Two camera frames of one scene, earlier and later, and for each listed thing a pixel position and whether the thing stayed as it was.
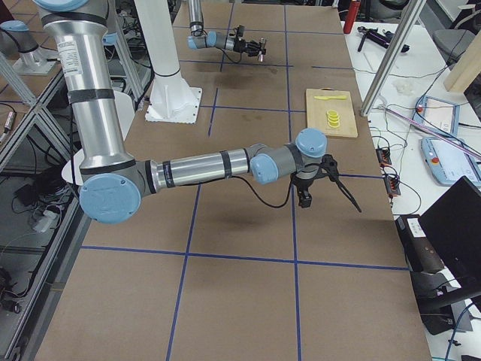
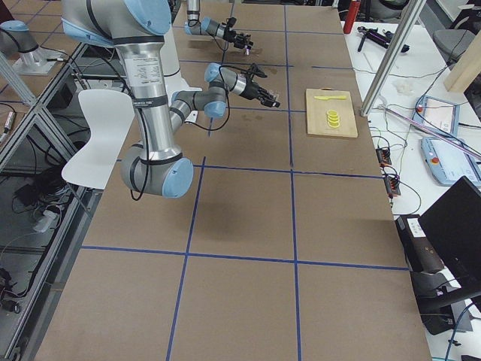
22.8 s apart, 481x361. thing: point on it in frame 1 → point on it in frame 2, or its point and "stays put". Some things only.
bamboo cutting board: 330,112 stays put
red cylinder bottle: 352,15 stays put
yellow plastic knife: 325,98 stays put
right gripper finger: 305,198 → 270,94
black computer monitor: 453,225 stays put
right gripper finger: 346,193 → 269,102
